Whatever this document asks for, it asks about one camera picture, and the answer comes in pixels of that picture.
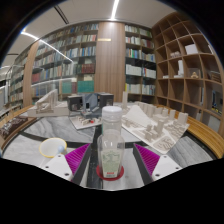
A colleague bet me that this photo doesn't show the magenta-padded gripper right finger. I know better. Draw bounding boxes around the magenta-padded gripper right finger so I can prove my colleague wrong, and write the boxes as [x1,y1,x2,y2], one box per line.
[132,143,183,185]

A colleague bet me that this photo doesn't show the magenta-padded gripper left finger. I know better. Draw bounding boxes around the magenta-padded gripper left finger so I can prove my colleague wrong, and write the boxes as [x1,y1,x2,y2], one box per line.
[41,143,92,185]

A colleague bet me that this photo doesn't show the clear plastic drink bottle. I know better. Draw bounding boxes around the clear plastic drink bottle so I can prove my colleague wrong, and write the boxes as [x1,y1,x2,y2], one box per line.
[96,105,126,179]

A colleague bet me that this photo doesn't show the white mug with yellow rim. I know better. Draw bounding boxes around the white mug with yellow rim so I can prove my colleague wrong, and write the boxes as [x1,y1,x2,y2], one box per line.
[38,137,68,159]

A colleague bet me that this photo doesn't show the white city block model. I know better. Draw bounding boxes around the white city block model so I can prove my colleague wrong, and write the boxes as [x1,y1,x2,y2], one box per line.
[120,91,190,155]

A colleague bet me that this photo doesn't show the flat round red coaster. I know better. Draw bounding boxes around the flat round red coaster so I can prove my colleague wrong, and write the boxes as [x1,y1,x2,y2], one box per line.
[95,164,125,182]

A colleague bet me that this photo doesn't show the white arched architectural model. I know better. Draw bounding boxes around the white arched architectural model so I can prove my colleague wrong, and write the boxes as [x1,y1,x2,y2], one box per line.
[27,88,69,118]

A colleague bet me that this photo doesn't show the dark grey architectural model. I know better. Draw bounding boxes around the dark grey architectural model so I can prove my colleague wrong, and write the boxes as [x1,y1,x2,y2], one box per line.
[66,92,115,130]

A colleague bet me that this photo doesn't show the wooden cubby shelf unit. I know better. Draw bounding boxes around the wooden cubby shelf unit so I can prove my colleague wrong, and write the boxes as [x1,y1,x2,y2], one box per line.
[151,12,224,138]

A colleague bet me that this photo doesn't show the straight ceiling light strip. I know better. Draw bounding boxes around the straight ceiling light strip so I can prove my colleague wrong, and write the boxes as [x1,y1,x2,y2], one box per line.
[110,0,120,20]

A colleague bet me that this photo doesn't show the wall bookshelf full of books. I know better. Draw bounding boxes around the wall bookshelf full of books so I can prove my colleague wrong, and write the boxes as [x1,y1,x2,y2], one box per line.
[8,21,158,108]

